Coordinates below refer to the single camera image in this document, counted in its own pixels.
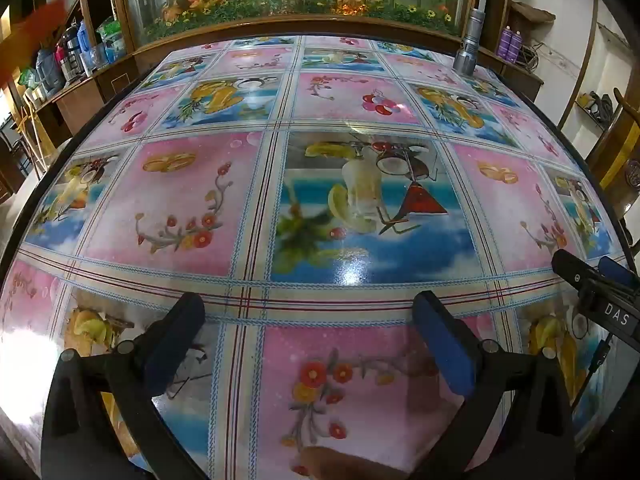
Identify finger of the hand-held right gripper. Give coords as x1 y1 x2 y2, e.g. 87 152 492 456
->
598 255 640 291
551 248 617 292

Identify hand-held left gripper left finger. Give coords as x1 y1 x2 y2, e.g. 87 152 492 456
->
42 292 208 480

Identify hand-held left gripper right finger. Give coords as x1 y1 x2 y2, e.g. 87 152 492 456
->
411 290 576 480

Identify carved wooden chair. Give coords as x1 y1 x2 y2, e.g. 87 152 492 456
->
585 92 640 233

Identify silver metal flashlight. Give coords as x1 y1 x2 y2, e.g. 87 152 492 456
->
452 8 487 77

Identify wooden display cabinet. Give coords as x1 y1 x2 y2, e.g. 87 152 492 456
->
0 0 556 201

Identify clear plastic bottles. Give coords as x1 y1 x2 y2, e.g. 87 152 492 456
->
90 40 126 68

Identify silver thermos flask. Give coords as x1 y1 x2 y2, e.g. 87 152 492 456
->
59 27 85 81

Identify blue plastic bottle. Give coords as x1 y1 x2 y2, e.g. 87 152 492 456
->
77 20 96 63

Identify green plastic packet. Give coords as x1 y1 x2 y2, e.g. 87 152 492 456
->
96 16 123 46

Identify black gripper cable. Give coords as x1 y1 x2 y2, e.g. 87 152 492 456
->
571 337 610 411

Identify coiled black cable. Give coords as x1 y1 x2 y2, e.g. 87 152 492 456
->
521 41 545 73

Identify yellow handled broom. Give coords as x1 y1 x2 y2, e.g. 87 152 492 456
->
20 102 56 168

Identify wooden wall shelf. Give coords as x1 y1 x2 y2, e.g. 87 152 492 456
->
509 1 557 25

